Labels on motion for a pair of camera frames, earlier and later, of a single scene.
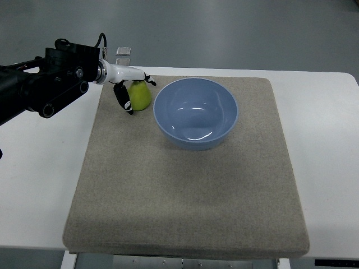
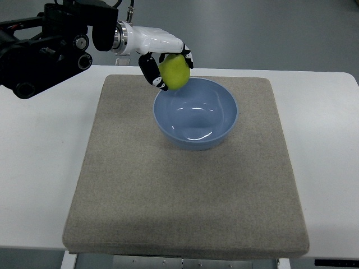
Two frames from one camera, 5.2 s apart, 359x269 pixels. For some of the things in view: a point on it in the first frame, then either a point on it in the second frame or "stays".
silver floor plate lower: x=123 y=61 stays
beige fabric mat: x=138 y=195 stays
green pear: x=139 y=95 to x=175 y=71
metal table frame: x=89 y=261 stays
